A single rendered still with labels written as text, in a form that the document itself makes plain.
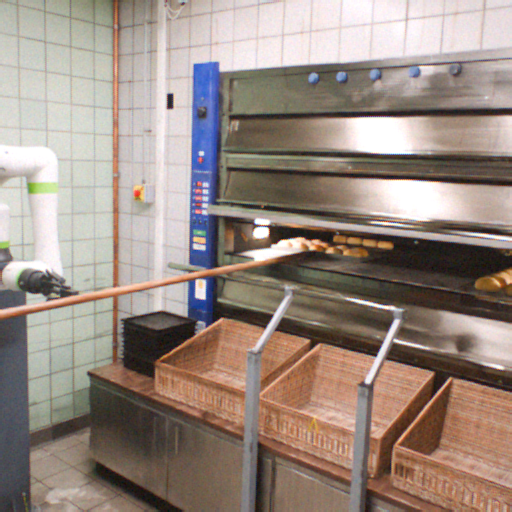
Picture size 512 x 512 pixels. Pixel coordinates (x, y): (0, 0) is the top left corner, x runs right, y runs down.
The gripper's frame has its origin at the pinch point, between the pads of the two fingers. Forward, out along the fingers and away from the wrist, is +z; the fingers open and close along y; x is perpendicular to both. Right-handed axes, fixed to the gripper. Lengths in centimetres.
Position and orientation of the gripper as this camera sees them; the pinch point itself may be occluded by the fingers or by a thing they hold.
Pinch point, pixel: (69, 291)
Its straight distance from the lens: 216.9
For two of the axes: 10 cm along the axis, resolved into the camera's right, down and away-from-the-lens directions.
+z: 7.7, 1.3, -6.3
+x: -6.4, 1.0, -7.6
